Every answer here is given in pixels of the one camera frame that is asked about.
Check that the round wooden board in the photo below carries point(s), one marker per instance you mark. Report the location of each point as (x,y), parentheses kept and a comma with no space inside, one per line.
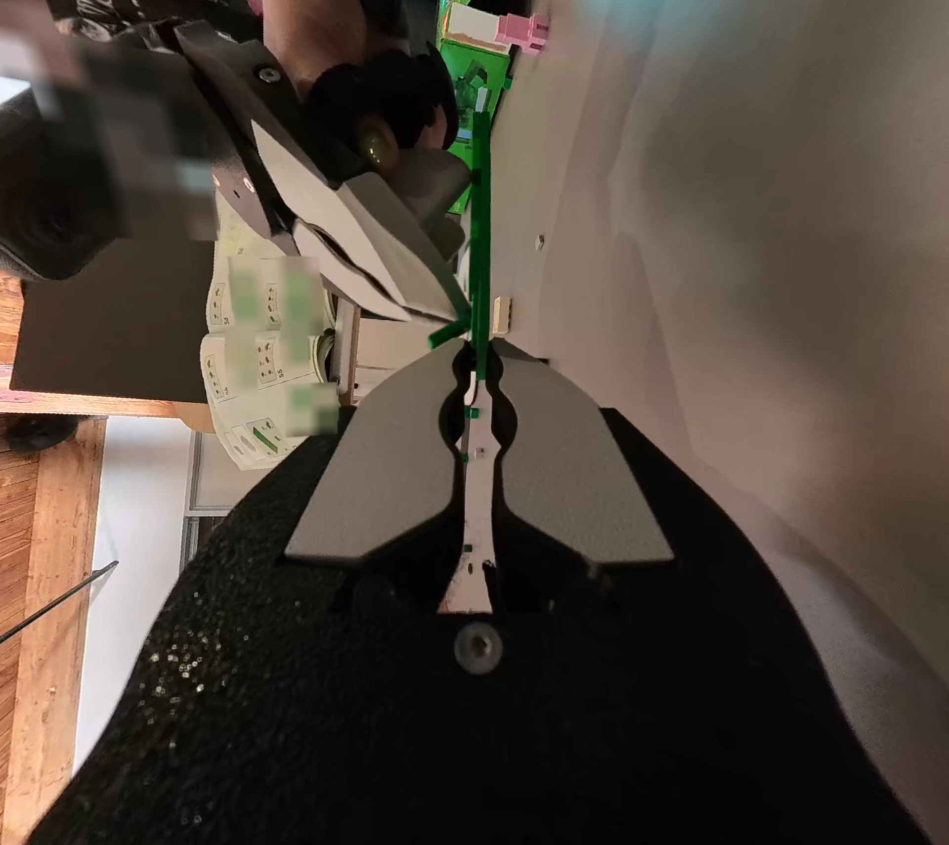
(200,417)

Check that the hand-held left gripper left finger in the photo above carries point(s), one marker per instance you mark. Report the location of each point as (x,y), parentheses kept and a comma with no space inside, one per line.
(385,474)

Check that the green brick set box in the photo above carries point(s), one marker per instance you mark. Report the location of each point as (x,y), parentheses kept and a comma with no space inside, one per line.
(489,67)

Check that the person's right hand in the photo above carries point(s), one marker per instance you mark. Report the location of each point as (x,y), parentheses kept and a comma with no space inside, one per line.
(393,96)

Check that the open instruction booklet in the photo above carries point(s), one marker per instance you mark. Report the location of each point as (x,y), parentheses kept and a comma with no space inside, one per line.
(230,430)

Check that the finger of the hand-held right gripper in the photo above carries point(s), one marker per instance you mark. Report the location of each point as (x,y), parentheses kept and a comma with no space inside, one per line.
(400,244)
(348,282)

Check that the pink and white brick figure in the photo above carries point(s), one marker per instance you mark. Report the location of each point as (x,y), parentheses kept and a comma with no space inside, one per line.
(523,31)

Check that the black panel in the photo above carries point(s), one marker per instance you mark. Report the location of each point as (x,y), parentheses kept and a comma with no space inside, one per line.
(111,326)

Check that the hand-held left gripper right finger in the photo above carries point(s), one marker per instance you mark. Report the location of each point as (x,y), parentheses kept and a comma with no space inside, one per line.
(578,482)

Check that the cream brick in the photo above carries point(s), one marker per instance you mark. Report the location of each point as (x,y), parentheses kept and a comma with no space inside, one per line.
(500,315)

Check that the thin black rod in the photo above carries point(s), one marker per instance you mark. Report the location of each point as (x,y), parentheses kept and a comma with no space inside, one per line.
(59,601)

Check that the green mosaic brick plate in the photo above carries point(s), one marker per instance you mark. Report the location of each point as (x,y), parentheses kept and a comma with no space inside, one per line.
(482,267)

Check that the black ceiling speaker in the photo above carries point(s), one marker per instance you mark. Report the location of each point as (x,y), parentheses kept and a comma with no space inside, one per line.
(41,431)

